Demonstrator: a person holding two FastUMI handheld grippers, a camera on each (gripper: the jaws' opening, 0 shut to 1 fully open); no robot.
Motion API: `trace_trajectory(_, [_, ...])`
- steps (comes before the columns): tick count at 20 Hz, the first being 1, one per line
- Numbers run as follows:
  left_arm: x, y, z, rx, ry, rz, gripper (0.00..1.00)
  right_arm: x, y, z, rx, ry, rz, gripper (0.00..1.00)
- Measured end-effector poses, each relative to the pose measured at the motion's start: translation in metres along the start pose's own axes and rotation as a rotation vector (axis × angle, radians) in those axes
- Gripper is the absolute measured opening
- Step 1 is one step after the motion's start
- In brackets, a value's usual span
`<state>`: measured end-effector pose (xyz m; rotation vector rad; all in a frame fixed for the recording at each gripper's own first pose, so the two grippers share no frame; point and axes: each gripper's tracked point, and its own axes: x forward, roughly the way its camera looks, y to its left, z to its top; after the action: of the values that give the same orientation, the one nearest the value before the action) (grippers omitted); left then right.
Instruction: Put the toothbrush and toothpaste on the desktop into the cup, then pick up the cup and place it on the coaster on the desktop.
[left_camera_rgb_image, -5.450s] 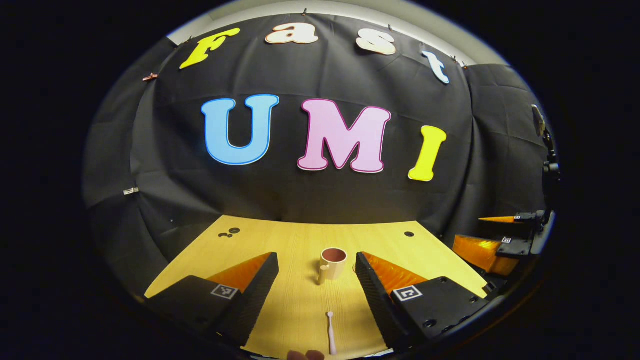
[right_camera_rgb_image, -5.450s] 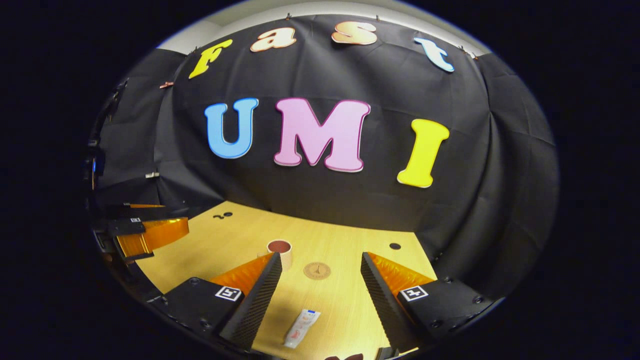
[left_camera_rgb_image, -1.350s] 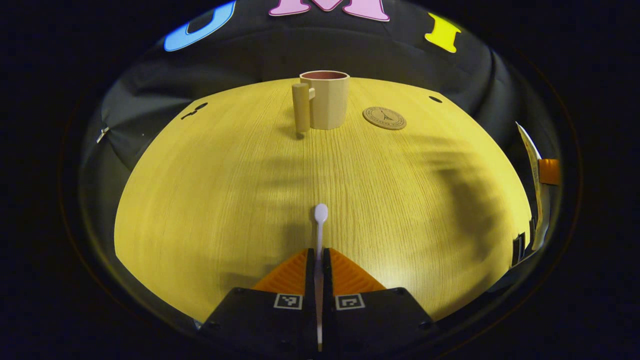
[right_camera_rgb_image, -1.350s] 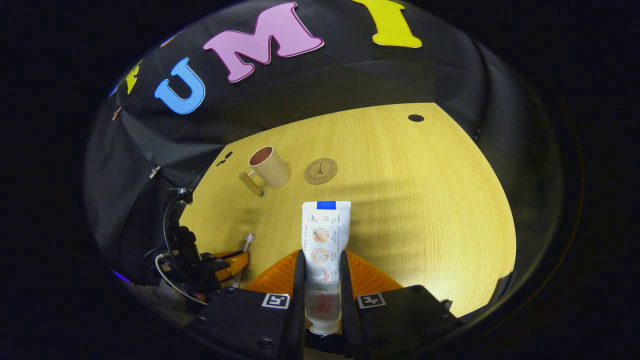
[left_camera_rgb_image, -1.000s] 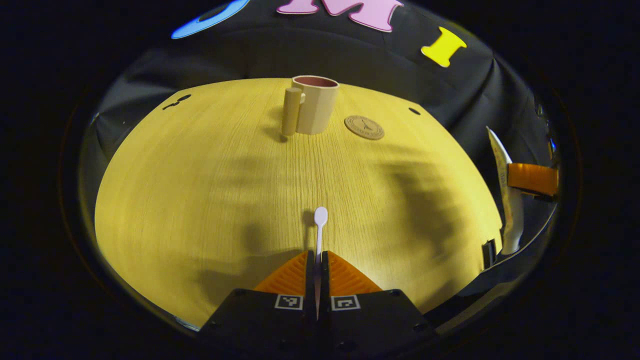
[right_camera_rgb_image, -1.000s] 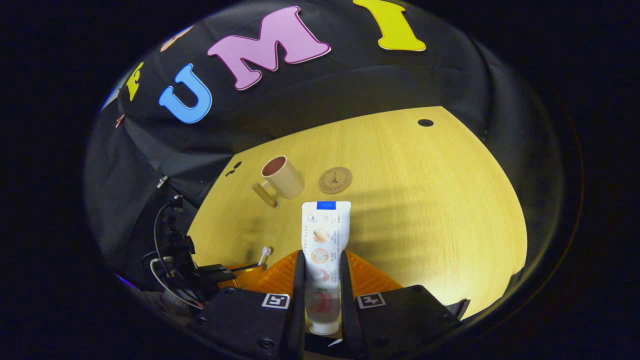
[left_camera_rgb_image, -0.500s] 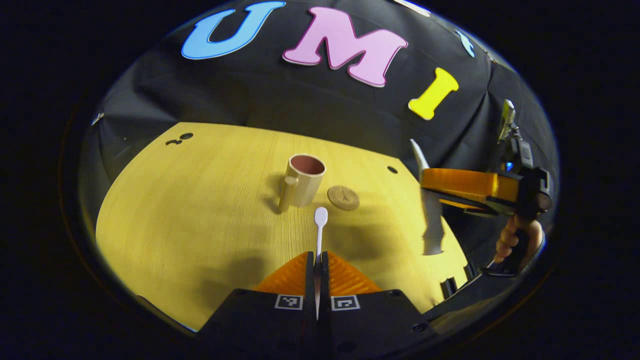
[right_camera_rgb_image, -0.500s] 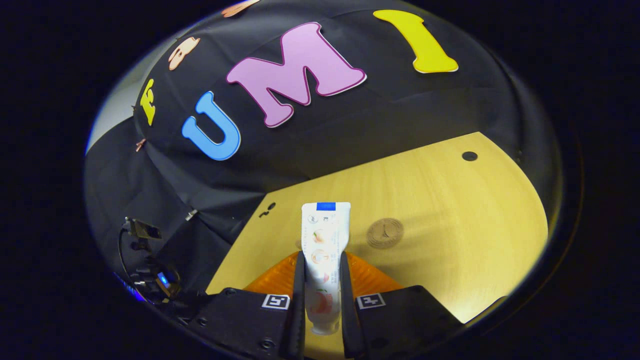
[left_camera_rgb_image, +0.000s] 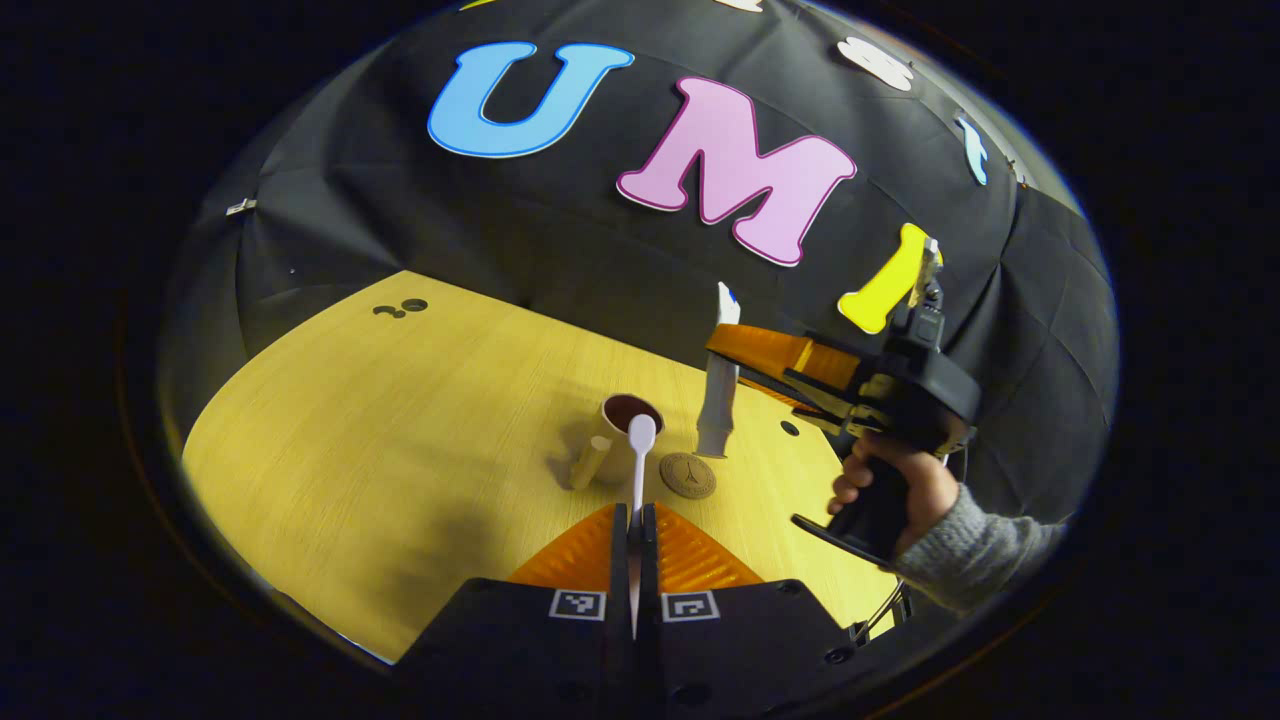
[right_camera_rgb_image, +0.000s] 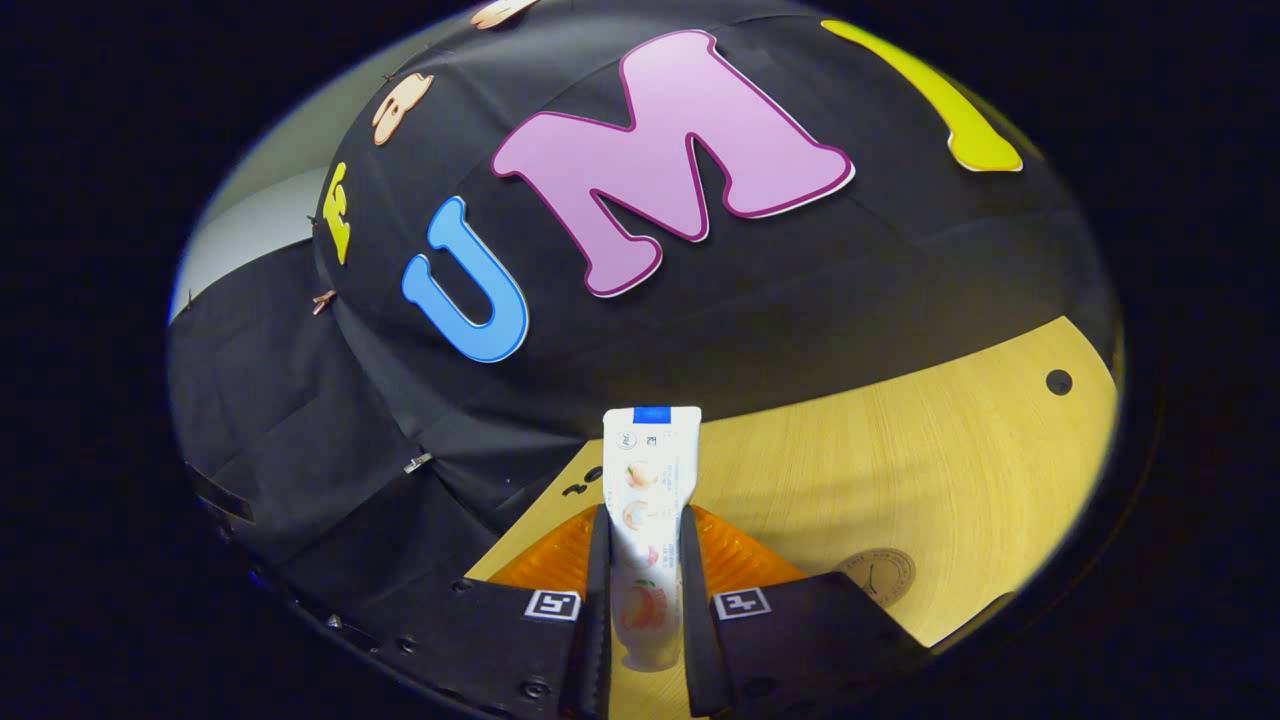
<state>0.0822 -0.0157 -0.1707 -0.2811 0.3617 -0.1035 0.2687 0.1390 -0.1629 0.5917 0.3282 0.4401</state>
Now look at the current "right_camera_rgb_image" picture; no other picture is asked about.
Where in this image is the white toothpaste tube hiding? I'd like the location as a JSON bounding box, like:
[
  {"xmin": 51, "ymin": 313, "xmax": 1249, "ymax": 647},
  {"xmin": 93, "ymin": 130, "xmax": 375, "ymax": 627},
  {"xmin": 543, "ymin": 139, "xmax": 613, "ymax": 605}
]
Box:
[{"xmin": 602, "ymin": 405, "xmax": 703, "ymax": 673}]

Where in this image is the round brown coaster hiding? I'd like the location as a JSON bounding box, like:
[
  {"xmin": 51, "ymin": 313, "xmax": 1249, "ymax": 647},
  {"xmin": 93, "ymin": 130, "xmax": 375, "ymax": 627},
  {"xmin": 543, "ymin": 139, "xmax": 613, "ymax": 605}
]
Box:
[{"xmin": 835, "ymin": 547, "xmax": 917, "ymax": 609}]

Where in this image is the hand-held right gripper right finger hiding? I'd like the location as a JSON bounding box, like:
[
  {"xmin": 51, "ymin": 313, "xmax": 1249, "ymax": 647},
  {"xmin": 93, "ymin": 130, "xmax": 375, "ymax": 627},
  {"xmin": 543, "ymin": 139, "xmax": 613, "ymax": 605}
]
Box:
[{"xmin": 680, "ymin": 505, "xmax": 933, "ymax": 719}]

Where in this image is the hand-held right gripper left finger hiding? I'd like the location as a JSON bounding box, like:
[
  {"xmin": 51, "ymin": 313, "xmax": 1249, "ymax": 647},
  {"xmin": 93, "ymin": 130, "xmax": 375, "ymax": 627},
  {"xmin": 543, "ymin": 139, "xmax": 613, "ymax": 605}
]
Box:
[{"xmin": 395, "ymin": 505, "xmax": 613, "ymax": 720}]

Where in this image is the black backdrop cloth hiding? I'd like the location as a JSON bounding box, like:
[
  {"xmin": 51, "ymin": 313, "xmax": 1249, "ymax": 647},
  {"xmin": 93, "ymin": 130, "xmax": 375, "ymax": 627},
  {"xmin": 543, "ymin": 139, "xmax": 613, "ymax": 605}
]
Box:
[{"xmin": 165, "ymin": 0, "xmax": 1121, "ymax": 691}]

